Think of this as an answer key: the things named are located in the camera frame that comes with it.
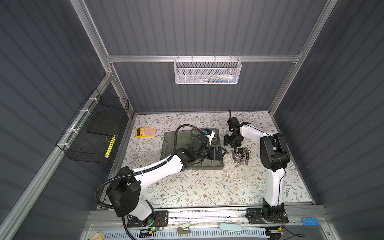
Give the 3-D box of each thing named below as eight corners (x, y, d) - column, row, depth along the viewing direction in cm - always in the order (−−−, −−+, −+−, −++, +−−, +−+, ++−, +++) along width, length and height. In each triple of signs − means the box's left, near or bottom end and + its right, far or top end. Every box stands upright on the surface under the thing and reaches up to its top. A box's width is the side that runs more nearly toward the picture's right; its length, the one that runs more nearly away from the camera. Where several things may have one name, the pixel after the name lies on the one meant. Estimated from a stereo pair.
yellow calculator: (135, 137, 108) (134, 135, 107) (137, 129, 113) (136, 127, 111) (155, 136, 109) (155, 134, 107) (156, 128, 114) (155, 126, 112)
